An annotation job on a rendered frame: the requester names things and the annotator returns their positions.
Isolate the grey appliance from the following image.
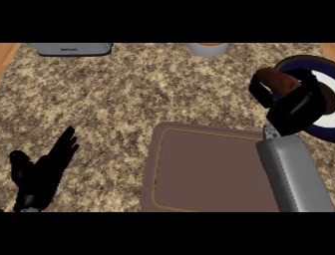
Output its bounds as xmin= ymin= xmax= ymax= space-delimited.
xmin=26 ymin=43 xmax=114 ymax=57

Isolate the brown tray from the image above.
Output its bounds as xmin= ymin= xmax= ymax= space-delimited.
xmin=139 ymin=122 xmax=280 ymax=213

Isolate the brown sweet potato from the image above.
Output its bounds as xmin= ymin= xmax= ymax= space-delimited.
xmin=255 ymin=67 xmax=302 ymax=95

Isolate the pale grey cup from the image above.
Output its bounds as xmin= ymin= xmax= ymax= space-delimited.
xmin=185 ymin=43 xmax=228 ymax=58

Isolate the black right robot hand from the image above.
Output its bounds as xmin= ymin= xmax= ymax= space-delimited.
xmin=246 ymin=68 xmax=327 ymax=137

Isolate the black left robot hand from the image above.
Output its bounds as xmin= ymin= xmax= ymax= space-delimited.
xmin=8 ymin=126 xmax=80 ymax=212

